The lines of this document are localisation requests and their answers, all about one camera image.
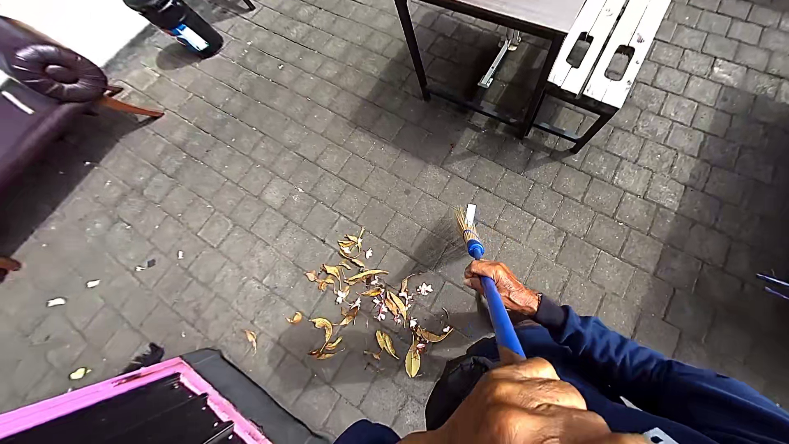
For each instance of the person's right hand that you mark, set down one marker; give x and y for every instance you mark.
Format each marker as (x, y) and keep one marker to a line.
(515, 293)

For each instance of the person's left hand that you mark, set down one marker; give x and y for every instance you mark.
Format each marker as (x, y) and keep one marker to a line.
(524, 407)

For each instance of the person's right fingers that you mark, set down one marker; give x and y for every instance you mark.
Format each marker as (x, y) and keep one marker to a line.
(476, 274)

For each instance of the person's left fingers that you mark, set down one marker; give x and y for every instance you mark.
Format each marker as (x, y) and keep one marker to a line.
(531, 371)

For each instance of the person's right forearm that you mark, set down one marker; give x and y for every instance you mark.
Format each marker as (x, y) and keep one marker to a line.
(653, 367)

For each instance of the white strip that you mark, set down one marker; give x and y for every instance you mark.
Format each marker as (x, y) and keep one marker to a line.
(471, 214)

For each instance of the person's legs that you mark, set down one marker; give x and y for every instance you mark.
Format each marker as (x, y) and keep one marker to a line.
(592, 394)

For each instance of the pile of leaves and flowers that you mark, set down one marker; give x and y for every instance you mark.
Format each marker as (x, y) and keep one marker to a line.
(397, 303)

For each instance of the single curled dry leaf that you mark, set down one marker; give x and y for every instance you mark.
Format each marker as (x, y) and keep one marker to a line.
(251, 338)

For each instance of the white slatted bench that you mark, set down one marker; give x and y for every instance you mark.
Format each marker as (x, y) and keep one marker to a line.
(601, 52)

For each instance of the brown table with black legs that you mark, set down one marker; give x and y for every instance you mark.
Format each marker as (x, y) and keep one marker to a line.
(511, 13)

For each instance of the small grey scrap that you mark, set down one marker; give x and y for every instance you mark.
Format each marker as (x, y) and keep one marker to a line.
(150, 263)

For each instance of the black cylinder with blue label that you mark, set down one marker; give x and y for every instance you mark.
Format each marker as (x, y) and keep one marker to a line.
(191, 29)

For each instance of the pink framed black panel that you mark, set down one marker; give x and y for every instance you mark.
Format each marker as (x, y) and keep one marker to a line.
(105, 413)

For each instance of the pale yellow petal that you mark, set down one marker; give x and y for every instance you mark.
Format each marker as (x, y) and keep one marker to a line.
(79, 373)

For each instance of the purple leather sofa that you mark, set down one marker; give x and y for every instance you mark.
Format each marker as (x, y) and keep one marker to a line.
(37, 117)

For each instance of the metal bracket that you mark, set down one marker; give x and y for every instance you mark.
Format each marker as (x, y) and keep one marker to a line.
(495, 66)

